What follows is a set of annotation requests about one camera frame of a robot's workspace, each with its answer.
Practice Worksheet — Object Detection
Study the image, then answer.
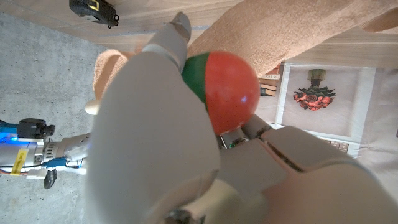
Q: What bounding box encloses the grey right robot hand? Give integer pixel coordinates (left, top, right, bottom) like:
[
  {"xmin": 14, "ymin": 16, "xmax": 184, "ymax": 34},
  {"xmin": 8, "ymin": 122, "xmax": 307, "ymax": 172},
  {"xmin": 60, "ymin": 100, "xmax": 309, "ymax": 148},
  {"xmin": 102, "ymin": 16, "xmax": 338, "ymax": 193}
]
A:
[{"xmin": 0, "ymin": 132, "xmax": 93, "ymax": 181}]

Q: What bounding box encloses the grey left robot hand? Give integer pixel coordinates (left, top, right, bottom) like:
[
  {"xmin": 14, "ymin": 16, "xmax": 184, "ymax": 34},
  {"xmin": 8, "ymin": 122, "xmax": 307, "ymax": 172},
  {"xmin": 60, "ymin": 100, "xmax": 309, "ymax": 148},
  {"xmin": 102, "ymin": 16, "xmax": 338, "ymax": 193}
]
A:
[{"xmin": 85, "ymin": 12, "xmax": 398, "ymax": 224}]

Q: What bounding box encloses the colourful brush with wooden handle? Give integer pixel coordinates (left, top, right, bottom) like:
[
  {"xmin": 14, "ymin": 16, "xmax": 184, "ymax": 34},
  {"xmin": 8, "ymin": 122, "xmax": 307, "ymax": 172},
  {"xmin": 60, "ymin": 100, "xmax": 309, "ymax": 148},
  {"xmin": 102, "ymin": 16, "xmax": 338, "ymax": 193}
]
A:
[{"xmin": 84, "ymin": 50, "xmax": 261, "ymax": 136}]

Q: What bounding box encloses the tan adhesive wrap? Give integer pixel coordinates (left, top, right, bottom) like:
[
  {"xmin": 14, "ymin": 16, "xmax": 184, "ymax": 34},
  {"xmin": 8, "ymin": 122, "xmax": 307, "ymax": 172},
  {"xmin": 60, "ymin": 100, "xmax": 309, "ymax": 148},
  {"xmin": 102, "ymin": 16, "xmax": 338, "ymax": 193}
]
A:
[{"xmin": 92, "ymin": 0, "xmax": 398, "ymax": 100}]

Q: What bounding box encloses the black tape measure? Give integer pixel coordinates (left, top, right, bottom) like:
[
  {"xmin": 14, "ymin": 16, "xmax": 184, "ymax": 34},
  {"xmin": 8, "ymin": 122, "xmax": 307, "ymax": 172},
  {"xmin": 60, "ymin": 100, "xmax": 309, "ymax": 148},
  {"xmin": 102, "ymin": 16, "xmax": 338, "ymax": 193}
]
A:
[{"xmin": 68, "ymin": 0, "xmax": 121, "ymax": 29}]

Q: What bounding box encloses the printed bookshelf backdrop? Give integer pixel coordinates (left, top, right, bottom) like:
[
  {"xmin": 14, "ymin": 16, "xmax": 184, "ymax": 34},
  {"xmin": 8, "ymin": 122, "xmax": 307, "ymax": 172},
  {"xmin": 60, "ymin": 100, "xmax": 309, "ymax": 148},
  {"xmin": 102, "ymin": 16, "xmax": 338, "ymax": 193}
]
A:
[{"xmin": 254, "ymin": 62, "xmax": 398, "ymax": 200}]

